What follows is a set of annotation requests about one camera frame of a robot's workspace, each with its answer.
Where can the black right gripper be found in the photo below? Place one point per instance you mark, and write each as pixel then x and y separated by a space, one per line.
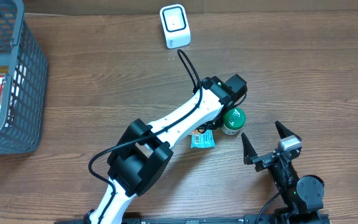
pixel 269 158

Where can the green lid jar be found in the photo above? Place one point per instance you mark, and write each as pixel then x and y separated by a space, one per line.
pixel 233 121

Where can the teal tissue packet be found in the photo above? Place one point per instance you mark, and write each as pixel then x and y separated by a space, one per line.
pixel 202 140

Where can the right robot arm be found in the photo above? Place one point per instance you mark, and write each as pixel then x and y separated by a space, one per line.
pixel 299 199

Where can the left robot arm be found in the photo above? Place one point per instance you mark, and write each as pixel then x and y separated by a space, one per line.
pixel 144 150

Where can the white barcode scanner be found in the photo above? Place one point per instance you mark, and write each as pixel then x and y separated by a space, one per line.
pixel 175 26

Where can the grey plastic mesh basket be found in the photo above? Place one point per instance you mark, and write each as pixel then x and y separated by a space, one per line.
pixel 24 86

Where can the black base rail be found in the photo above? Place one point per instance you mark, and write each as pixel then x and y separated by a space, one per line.
pixel 191 221

